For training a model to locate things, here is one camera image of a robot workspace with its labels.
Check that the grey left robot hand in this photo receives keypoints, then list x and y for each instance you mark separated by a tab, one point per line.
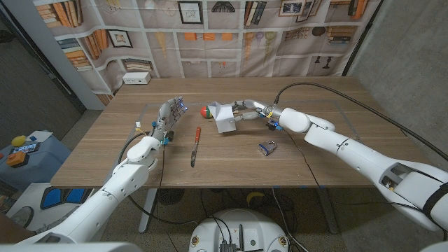
168	113

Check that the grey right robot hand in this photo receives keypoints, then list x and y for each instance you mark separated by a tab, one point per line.
271	111

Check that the small white box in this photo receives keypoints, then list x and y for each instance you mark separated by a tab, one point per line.
224	120

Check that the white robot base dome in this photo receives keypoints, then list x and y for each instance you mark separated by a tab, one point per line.
241	224

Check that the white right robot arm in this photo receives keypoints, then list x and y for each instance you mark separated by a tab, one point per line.
360	157

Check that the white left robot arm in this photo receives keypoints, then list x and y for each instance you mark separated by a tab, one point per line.
112	192

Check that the silver padlock with blue band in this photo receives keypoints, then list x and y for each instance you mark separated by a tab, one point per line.
266	148

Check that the white power strip box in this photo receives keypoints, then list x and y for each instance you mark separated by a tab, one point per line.
136	78

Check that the printed bookshelf backdrop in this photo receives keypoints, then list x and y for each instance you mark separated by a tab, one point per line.
224	45

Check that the black floor fan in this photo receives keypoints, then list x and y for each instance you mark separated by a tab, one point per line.
170	196

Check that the yellow banana shaped object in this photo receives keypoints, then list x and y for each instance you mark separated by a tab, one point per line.
255	196

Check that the white table leg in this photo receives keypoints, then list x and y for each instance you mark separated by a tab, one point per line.
147	210

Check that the grey table leg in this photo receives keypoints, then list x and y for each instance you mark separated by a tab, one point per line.
327	210

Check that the black backdrop stand pole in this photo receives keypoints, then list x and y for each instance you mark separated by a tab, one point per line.
362	38

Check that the white paper sheet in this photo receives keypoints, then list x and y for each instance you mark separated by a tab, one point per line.
40	136

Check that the blue grey side cabinet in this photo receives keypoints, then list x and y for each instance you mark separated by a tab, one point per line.
42	164

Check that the white case with blue pads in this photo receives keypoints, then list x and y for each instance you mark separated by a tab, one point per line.
52	197

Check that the dark phone with colourful screen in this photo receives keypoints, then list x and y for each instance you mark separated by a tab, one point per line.
25	148

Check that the yellow round toy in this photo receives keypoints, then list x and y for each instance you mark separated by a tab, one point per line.
18	140

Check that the orange block toy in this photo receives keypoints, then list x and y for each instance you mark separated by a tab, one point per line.
16	159

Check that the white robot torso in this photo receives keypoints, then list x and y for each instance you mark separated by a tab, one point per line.
70	248

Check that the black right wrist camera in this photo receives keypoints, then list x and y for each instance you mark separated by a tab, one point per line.
272	125

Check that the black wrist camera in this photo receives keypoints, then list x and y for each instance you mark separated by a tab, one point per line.
272	125
169	136

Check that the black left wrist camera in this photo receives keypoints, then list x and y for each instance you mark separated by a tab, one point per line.
169	136

